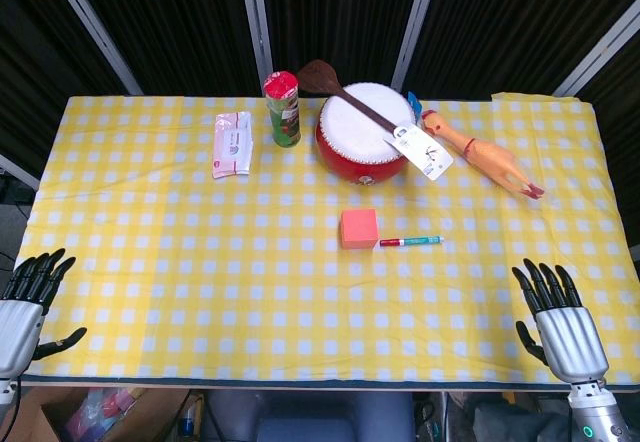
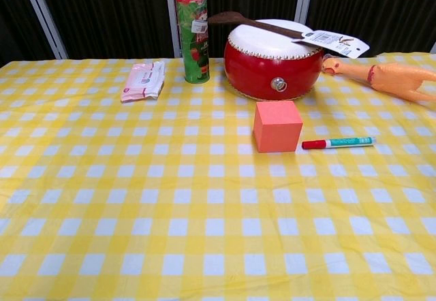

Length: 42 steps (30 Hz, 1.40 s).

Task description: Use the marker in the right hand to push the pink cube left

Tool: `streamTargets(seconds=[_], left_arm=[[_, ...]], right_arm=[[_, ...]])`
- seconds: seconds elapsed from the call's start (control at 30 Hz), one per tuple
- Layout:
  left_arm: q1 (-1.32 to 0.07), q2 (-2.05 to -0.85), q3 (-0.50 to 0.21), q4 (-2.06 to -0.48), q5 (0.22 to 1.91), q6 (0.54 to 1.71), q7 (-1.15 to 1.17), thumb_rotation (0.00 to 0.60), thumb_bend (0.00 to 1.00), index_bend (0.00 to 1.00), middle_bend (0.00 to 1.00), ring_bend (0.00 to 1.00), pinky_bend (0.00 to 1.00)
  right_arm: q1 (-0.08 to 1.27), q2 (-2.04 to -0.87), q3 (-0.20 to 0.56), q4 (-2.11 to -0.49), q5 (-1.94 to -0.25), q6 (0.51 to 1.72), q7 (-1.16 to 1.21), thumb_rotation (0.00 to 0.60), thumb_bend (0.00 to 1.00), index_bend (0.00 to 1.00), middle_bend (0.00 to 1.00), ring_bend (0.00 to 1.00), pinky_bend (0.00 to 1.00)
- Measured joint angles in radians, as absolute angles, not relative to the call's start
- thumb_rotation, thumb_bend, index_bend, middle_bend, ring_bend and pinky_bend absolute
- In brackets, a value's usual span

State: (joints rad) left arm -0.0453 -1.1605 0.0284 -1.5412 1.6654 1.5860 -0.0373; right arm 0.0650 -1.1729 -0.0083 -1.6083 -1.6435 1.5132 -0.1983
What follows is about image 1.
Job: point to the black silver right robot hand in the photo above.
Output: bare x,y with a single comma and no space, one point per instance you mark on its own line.
572,334

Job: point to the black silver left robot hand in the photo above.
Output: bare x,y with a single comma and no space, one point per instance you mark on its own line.
20,322

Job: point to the red teal marker pen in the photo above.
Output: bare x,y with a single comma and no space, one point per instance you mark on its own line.
415,240

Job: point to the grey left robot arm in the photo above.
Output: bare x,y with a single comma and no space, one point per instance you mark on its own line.
6,392

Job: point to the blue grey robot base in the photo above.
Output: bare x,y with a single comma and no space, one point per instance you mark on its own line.
310,417

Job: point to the yellow white checkered tablecloth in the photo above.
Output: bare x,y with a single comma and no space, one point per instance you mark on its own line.
200,262

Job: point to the brown cardboard box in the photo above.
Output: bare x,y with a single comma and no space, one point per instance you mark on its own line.
40,417

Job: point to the bag of colourful items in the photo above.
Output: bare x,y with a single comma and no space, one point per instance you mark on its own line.
100,412

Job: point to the yellow rubber chicken toy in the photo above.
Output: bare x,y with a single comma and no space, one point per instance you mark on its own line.
480,149

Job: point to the white paper hang tag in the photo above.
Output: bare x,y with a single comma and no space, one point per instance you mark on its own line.
425,154

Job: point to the orange cube block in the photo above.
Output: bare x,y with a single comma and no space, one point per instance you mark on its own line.
359,229

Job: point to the pink white wet wipes pack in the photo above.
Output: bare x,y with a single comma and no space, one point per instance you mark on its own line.
233,144

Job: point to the blue paper tag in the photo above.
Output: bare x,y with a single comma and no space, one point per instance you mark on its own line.
414,104

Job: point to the red drum white skin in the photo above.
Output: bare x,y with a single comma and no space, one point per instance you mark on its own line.
355,132

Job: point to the green chips can red lid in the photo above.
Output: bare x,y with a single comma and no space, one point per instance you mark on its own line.
285,117

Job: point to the brown wooden spoon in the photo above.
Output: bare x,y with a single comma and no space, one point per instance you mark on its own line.
320,74

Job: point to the black pleated curtain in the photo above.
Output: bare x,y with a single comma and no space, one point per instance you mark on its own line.
350,7

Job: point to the silver metal frame post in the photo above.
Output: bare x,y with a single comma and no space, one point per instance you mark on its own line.
95,32
415,27
256,27
600,52

